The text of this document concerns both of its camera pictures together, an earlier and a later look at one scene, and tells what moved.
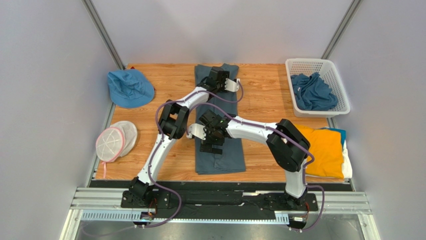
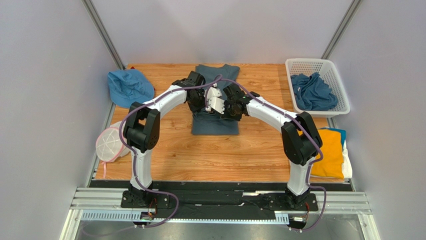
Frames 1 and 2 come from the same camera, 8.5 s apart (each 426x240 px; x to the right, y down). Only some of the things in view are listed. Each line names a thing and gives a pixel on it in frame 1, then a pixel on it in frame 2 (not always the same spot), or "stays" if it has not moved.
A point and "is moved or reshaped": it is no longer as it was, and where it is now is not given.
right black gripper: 210,146 -> 233,110
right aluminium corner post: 341,28 stays
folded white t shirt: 347,167 stays
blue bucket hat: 130,88 stays
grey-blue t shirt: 231,160 is moved or reshaped
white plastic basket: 329,75 stays
